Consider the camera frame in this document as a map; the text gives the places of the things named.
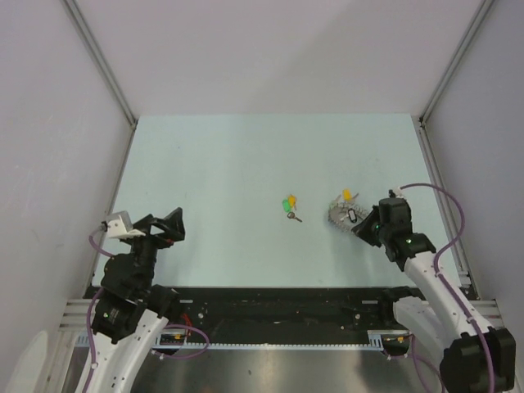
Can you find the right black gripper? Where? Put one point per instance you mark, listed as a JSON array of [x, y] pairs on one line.
[[362, 229]]

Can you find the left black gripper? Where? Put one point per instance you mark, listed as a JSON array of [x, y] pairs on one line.
[[172, 224]]

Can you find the black key tag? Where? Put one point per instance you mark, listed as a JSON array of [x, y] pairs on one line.
[[352, 216]]

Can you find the small metal key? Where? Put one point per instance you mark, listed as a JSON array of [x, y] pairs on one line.
[[292, 215]]

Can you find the green key tag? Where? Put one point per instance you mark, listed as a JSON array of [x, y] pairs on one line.
[[286, 205]]

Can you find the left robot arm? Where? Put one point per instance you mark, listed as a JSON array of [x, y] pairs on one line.
[[129, 310]]

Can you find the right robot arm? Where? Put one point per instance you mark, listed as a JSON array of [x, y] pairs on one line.
[[472, 355]]

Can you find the yellow tag on ring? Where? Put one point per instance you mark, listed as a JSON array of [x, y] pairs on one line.
[[346, 195]]

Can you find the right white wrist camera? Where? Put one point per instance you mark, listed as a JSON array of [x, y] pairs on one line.
[[396, 193]]

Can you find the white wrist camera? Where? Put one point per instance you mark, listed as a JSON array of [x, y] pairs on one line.
[[119, 226], [396, 193]]

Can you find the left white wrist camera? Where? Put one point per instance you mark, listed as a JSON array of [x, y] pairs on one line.
[[119, 226]]

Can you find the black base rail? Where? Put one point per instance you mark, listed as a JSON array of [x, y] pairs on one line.
[[289, 316]]

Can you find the white cable duct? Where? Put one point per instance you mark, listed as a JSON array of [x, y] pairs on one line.
[[374, 343]]

